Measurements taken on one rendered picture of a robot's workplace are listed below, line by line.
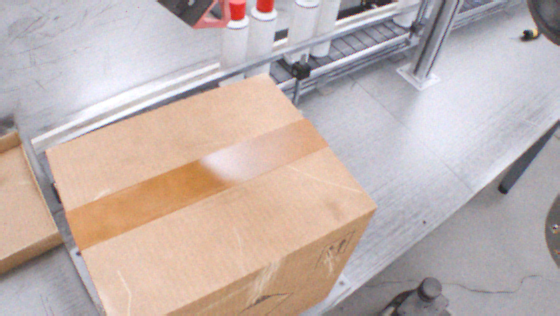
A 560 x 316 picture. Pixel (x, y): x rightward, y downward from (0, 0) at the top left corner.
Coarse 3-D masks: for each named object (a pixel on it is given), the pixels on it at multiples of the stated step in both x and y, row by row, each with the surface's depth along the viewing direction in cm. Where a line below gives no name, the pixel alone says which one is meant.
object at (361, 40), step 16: (464, 0) 133; (480, 0) 135; (496, 0) 138; (352, 32) 111; (368, 32) 112; (384, 32) 113; (400, 32) 114; (336, 48) 106; (352, 48) 107; (272, 64) 99; (320, 64) 101; (272, 80) 96; (192, 96) 90; (48, 176) 74
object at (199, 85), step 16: (432, 0) 112; (384, 16) 103; (336, 32) 96; (288, 48) 90; (304, 48) 93; (240, 64) 85; (256, 64) 87; (208, 80) 82; (160, 96) 78; (176, 96) 79; (128, 112) 75; (96, 128) 72; (48, 144) 68
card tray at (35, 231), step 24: (0, 144) 80; (0, 168) 79; (24, 168) 80; (0, 192) 76; (24, 192) 76; (0, 216) 73; (24, 216) 73; (48, 216) 74; (0, 240) 70; (24, 240) 71; (48, 240) 69; (0, 264) 65
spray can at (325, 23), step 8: (320, 0) 92; (328, 0) 91; (336, 0) 91; (320, 8) 93; (328, 8) 92; (336, 8) 93; (320, 16) 94; (328, 16) 94; (336, 16) 96; (320, 24) 96; (328, 24) 95; (320, 32) 97; (328, 32) 97; (312, 48) 101; (320, 48) 100; (328, 48) 102; (312, 56) 103; (320, 56) 102
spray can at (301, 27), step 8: (296, 0) 88; (304, 0) 87; (312, 0) 87; (296, 8) 88; (304, 8) 87; (312, 8) 88; (296, 16) 90; (304, 16) 89; (312, 16) 89; (296, 24) 91; (304, 24) 90; (312, 24) 91; (288, 32) 95; (296, 32) 92; (304, 32) 92; (312, 32) 94; (288, 40) 96; (296, 40) 94; (304, 40) 94; (296, 56) 97; (288, 64) 99
